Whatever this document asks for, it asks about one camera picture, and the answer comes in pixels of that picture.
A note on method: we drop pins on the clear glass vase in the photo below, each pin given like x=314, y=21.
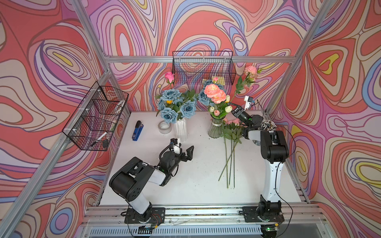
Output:
x=215, y=129

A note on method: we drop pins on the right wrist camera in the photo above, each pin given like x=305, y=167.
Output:
x=249, y=102

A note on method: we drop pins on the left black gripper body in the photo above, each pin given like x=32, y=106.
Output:
x=176, y=160

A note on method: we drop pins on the magenta rose bud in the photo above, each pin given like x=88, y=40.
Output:
x=169, y=76

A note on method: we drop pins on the black wire basket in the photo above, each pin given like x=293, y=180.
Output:
x=99, y=112
x=193, y=67

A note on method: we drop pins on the light pink rose stem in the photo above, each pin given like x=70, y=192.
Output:
x=228, y=143

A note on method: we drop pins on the metal mesh pencil cup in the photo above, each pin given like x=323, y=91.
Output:
x=266, y=125

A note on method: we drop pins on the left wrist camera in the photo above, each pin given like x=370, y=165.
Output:
x=175, y=146

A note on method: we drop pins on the blue black stapler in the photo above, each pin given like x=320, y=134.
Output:
x=137, y=131

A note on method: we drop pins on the white ribbed ceramic vase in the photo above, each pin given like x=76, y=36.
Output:
x=181, y=130

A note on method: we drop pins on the pink rose spray with bud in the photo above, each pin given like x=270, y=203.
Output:
x=251, y=74

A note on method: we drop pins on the back black wire basket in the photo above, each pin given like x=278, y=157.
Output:
x=193, y=67

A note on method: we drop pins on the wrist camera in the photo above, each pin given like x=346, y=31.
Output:
x=175, y=146
x=249, y=102

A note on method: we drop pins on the pink peach rose spray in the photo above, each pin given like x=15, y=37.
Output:
x=239, y=142

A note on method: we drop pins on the yellow sponge in basket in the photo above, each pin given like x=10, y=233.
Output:
x=215, y=80

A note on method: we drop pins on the blue rose bouquet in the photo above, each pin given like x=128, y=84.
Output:
x=174, y=105

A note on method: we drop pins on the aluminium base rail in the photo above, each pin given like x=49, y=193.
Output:
x=299, y=220

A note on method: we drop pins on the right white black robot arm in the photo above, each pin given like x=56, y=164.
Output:
x=275, y=151

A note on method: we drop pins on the left black wire basket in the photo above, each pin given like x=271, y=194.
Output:
x=99, y=112

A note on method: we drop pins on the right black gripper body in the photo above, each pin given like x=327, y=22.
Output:
x=244, y=117

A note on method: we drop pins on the clear tape roll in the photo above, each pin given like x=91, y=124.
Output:
x=164, y=127

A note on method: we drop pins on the peach rose bouquet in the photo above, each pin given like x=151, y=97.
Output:
x=217, y=100

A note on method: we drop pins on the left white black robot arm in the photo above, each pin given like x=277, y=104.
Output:
x=129, y=182

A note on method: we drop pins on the white marker in basket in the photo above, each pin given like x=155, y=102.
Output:
x=98, y=139

